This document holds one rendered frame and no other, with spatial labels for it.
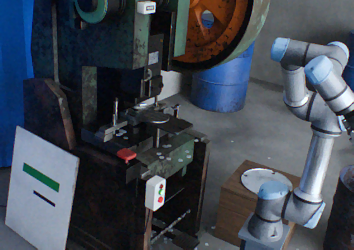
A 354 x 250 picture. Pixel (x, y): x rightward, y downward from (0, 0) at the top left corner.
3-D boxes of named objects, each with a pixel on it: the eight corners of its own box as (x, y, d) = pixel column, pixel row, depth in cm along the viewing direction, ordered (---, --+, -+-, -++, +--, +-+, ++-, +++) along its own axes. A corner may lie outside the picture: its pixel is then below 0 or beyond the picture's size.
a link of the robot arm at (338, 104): (350, 89, 112) (323, 106, 115) (359, 102, 113) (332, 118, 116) (344, 81, 119) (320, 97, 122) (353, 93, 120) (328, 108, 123)
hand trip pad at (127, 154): (136, 168, 173) (137, 152, 169) (127, 174, 168) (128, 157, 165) (124, 162, 176) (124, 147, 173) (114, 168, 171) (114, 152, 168)
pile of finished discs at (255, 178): (298, 180, 241) (298, 179, 241) (284, 204, 217) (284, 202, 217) (251, 164, 253) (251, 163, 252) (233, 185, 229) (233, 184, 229)
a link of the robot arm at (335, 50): (315, 35, 126) (305, 52, 119) (353, 42, 122) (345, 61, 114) (311, 57, 131) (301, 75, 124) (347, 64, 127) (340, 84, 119)
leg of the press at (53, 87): (151, 284, 205) (164, 119, 168) (136, 299, 196) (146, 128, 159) (31, 209, 249) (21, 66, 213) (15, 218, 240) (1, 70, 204)
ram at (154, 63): (167, 92, 200) (172, 31, 188) (148, 100, 188) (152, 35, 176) (140, 83, 208) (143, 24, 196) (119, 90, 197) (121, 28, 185)
